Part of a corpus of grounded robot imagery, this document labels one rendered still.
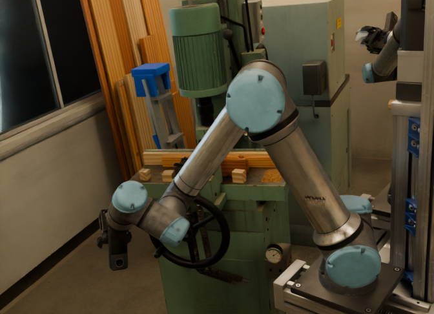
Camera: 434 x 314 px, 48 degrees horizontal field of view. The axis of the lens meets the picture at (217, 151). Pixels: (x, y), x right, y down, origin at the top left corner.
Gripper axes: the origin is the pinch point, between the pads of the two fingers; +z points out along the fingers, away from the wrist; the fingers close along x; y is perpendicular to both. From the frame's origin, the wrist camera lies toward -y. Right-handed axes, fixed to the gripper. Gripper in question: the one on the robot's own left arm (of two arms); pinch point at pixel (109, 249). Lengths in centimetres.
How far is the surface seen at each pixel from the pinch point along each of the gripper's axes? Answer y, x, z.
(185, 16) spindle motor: 69, -30, -24
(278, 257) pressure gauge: -6, -60, 11
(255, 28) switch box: 80, -66, -10
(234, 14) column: 81, -55, -15
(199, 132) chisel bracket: 43, -40, 8
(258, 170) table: 26, -60, 8
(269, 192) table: 14, -57, 0
